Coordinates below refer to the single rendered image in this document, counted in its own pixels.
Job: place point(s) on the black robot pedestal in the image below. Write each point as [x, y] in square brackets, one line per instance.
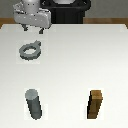
[68, 11]

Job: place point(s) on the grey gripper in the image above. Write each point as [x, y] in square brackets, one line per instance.
[33, 18]

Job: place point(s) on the brown square wooden peg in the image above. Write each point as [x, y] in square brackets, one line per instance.
[95, 103]

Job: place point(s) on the grey round peg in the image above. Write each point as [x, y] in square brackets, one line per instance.
[33, 102]

